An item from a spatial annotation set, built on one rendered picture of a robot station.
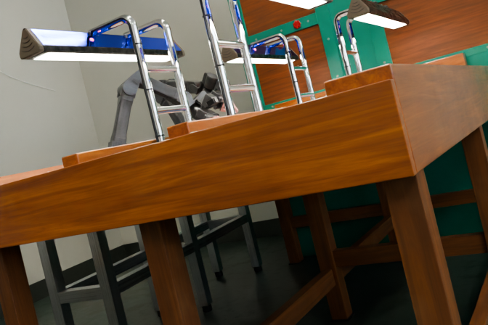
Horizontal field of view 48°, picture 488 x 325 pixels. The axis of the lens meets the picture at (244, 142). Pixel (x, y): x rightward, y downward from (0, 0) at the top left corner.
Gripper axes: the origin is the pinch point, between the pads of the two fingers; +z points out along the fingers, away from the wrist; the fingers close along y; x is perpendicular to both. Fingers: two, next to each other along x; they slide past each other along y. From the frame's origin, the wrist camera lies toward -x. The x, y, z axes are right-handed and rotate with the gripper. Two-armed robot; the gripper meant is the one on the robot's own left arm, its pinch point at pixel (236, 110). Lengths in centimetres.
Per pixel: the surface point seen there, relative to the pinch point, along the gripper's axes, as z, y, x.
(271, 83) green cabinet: -12, 52, -7
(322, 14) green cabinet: 0, 51, -52
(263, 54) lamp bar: 3.6, -3.4, -30.3
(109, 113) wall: -162, 112, 95
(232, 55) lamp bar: 2.9, -27.5, -28.9
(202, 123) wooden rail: 56, -125, -36
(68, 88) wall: -191, 91, 86
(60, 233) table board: 35, -133, 3
